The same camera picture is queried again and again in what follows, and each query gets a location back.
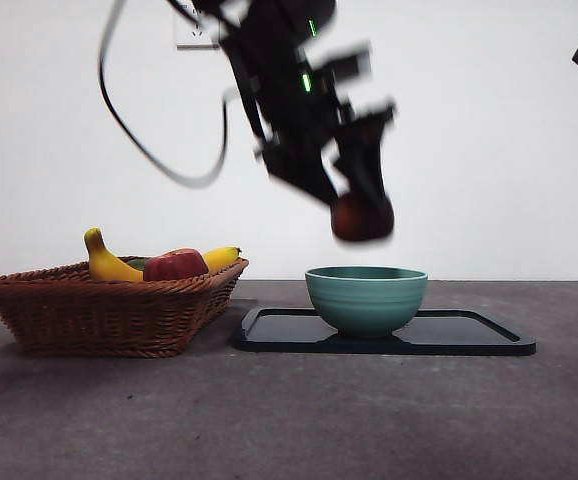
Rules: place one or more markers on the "green fruit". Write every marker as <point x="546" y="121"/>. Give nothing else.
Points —
<point x="138" y="265"/>

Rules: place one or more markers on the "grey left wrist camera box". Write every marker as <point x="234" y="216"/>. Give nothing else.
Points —
<point x="349" y="65"/>

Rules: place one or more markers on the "white wall socket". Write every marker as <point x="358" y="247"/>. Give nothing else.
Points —
<point x="189" y="37"/>

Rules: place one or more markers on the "dark green rectangular tray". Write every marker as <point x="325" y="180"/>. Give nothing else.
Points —
<point x="289" y="330"/>

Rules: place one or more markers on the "brown wicker basket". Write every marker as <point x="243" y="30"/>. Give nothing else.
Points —
<point x="94" y="320"/>

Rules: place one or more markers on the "dark red plum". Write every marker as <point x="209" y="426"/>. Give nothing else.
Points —
<point x="361" y="220"/>

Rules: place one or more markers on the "teal ribbed bowl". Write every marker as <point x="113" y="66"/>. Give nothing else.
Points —
<point x="366" y="305"/>

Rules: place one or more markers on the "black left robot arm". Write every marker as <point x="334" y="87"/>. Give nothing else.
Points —
<point x="279" y="60"/>

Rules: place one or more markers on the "red apple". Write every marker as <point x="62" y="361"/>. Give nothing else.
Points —
<point x="176" y="267"/>

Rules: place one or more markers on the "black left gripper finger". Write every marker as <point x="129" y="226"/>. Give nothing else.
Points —
<point x="299" y="170"/>
<point x="366" y="155"/>

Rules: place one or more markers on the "yellow banana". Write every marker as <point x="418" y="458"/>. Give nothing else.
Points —
<point x="101" y="260"/>

